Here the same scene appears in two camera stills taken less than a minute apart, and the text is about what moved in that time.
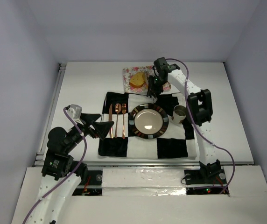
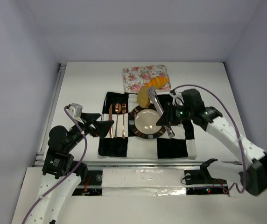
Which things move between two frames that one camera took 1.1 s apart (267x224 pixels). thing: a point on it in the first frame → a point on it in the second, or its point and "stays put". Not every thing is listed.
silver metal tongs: (151, 72) → (154, 97)
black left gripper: (88, 128) stays put
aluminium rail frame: (42, 139) stays put
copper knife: (110, 118) stays put
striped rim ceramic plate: (148, 121) stays put
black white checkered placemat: (177, 142) stays put
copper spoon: (117, 108) stays put
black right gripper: (155, 82) → (170, 114)
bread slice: (137, 79) → (143, 97)
